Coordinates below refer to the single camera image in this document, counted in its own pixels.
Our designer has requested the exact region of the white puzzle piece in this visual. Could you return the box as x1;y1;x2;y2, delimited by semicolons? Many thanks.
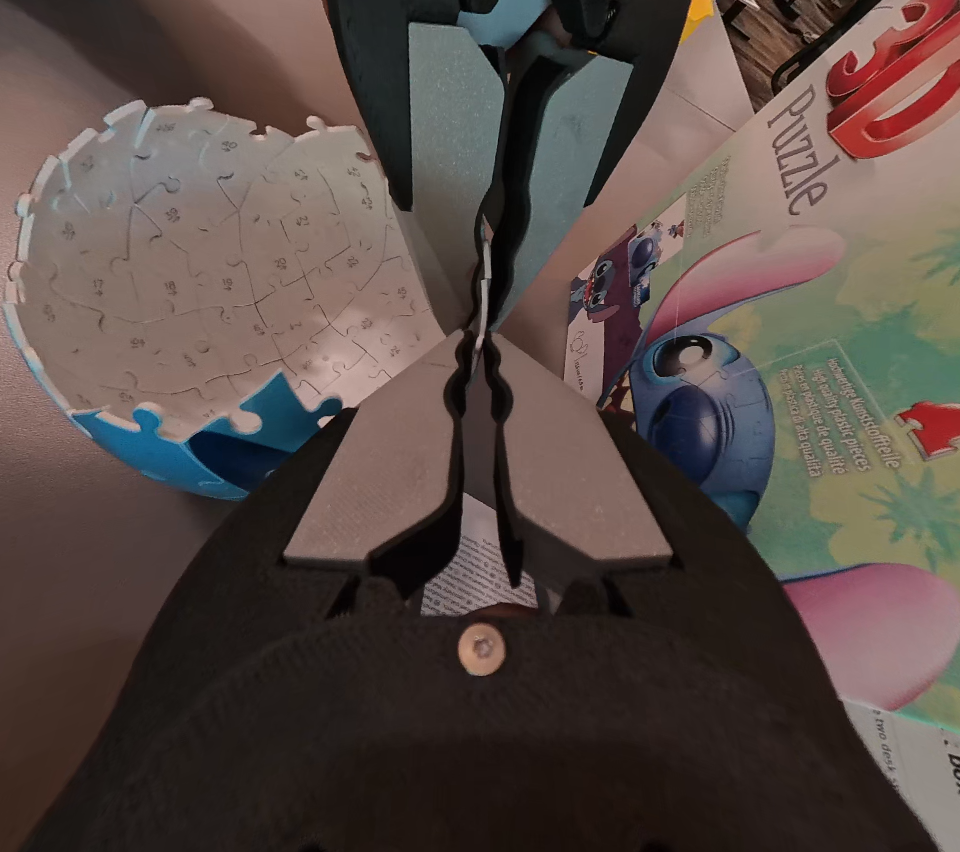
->
471;215;500;392

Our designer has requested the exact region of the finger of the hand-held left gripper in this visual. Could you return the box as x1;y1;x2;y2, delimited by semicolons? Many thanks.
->
396;20;507;336
478;38;635;337

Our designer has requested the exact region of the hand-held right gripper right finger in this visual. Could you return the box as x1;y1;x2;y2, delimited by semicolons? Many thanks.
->
483;332;674;589

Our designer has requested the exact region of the partly built puzzle ball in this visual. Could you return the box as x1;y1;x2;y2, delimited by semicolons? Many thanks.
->
3;96;451;502

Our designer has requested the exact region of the colourful cardboard puzzle box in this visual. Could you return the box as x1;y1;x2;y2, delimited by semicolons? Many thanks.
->
566;0;960;726

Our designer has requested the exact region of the instruction sheet board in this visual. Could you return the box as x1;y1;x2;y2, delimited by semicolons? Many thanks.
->
840;698;960;852

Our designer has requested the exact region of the white paper leaflet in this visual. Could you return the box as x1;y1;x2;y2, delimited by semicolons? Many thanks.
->
420;500;541;617

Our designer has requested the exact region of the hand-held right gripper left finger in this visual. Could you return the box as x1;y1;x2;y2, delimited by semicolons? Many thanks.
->
282;332;468;600

